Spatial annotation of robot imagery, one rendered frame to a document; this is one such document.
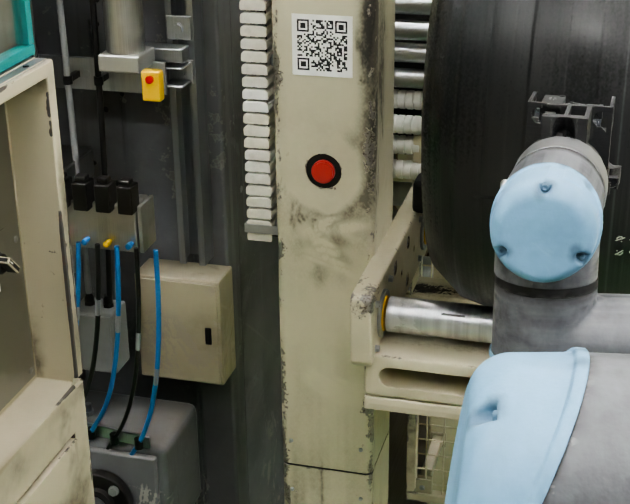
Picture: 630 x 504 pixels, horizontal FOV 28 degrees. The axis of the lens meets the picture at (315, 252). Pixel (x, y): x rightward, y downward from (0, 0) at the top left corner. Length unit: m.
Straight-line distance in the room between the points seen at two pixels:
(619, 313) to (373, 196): 0.69
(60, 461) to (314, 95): 0.53
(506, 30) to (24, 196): 0.53
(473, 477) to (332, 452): 1.24
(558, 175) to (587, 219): 0.04
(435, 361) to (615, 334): 0.63
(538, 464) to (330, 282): 1.13
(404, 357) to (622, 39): 0.49
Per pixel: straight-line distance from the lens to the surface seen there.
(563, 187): 0.87
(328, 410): 1.72
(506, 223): 0.87
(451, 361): 1.53
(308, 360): 1.69
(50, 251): 1.38
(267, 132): 1.59
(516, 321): 0.92
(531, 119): 1.07
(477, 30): 1.31
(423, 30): 1.90
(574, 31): 1.30
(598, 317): 0.93
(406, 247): 1.69
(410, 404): 1.57
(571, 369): 0.54
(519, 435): 0.51
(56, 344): 1.43
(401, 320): 1.54
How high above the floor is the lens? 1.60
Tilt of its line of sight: 24 degrees down
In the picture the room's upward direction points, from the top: 1 degrees counter-clockwise
